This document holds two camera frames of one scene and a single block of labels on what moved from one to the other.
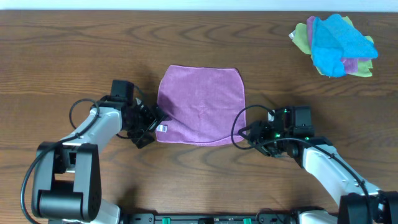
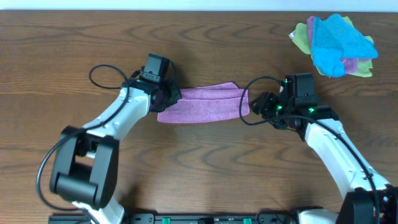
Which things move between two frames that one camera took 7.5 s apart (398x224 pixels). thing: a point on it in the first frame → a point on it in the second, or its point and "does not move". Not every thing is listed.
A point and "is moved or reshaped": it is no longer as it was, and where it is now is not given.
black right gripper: (260, 129) → (265, 101)
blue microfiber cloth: (333, 39) does not move
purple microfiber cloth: (201, 102) is moved or reshaped
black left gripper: (147, 125) → (170, 96)
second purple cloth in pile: (351, 65) does not move
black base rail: (210, 218) does not move
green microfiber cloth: (302, 45) does not move
